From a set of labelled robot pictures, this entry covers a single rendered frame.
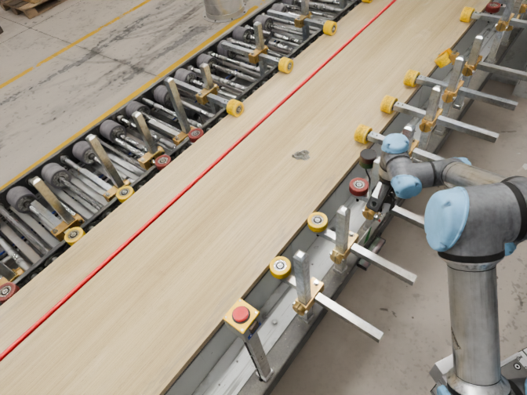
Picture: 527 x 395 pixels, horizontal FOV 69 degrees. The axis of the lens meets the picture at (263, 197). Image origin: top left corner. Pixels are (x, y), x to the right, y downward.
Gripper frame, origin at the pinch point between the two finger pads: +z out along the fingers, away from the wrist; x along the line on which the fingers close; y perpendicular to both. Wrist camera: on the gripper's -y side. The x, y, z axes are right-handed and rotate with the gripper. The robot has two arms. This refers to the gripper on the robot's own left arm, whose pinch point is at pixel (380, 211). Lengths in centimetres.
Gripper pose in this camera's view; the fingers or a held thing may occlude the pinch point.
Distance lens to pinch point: 147.6
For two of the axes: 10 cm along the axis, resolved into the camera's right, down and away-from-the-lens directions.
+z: 1.4, 6.0, 7.9
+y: 6.2, -6.8, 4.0
